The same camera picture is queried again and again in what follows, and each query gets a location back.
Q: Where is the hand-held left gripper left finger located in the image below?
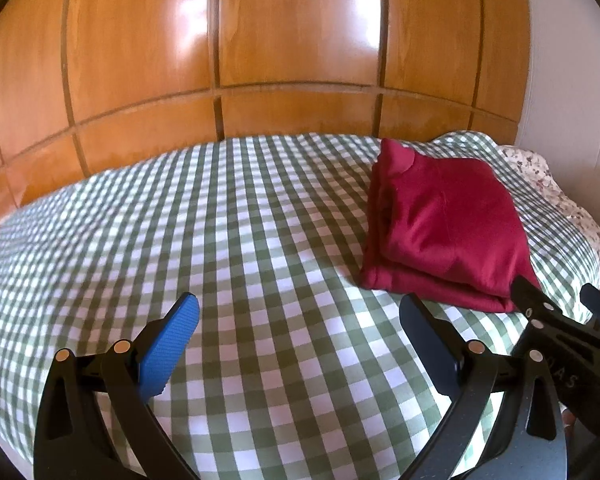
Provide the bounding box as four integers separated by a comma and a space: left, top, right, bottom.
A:
32, 291, 202, 480

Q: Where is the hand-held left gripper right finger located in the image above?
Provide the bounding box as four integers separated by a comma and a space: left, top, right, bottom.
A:
399, 292, 568, 480

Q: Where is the dark red sweater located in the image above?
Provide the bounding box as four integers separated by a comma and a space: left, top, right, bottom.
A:
358, 137, 543, 313

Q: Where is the green checkered bed sheet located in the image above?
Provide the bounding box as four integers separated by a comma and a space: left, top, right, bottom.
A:
0, 130, 600, 471

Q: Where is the floral bed sheet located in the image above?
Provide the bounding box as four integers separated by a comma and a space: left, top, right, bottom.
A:
497, 145, 600, 261

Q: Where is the wooden panelled headboard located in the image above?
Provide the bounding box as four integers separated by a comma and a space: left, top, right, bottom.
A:
0, 0, 533, 233

